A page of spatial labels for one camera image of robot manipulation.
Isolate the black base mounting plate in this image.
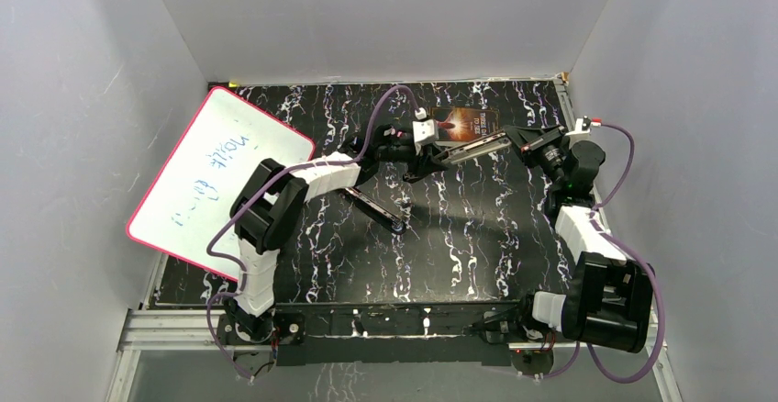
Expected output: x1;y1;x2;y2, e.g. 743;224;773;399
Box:
215;300;574;369

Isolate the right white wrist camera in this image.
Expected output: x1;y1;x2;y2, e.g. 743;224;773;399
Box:
565;117;602;147

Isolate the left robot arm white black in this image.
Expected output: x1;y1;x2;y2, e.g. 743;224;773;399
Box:
230;120;446;343

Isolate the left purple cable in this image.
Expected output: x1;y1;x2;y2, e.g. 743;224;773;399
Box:
205;84;427;382

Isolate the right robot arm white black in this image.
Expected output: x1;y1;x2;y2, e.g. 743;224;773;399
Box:
504;126;653;353

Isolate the black stapler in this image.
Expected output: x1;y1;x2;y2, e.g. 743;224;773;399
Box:
339;130;511;235

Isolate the aluminium frame rail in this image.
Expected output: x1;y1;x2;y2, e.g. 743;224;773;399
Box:
106;305;685;402

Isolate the pink-framed whiteboard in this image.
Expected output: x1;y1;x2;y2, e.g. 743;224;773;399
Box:
126;87;315;280

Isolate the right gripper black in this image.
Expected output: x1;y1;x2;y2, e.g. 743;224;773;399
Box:
503;124;568;188

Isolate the dark paperback book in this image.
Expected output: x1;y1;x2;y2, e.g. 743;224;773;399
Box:
431;107;500;147

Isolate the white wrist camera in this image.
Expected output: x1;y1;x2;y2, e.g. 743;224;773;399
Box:
565;117;602;147
412;107;439;147

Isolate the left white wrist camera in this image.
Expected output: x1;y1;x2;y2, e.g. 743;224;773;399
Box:
412;107;439;147

